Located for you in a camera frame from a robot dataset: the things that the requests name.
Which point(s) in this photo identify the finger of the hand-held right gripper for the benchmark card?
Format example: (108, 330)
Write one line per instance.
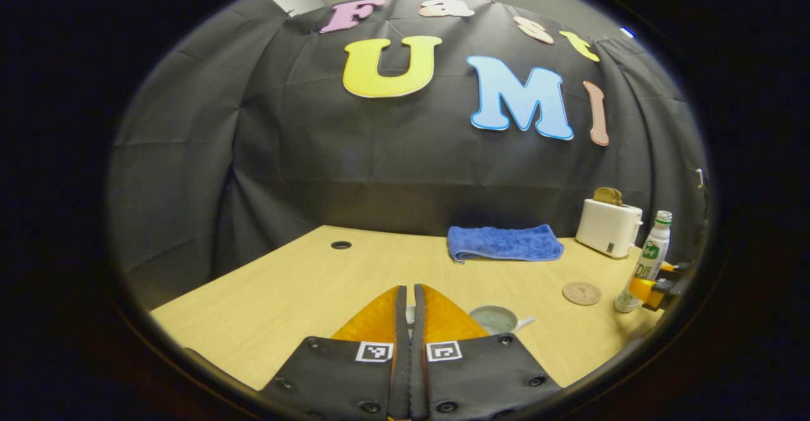
(667, 268)
(642, 289)

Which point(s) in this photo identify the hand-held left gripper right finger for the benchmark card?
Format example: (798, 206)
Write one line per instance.
(419, 370)

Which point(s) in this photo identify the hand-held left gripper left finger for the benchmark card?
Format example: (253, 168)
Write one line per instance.
(401, 370)

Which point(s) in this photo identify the white teacup lid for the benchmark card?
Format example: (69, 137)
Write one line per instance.
(409, 316)

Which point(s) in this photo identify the round wooden coaster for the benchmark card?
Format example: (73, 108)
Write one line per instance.
(582, 294)

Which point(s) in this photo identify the white ceramic teacup with spout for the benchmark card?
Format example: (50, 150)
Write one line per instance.
(493, 320)

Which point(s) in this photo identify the white toaster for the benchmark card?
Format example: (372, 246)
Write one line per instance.
(604, 228)

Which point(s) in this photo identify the brown toast slice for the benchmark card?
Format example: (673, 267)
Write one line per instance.
(607, 195)

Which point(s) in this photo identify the blue folded towel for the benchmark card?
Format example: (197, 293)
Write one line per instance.
(506, 244)

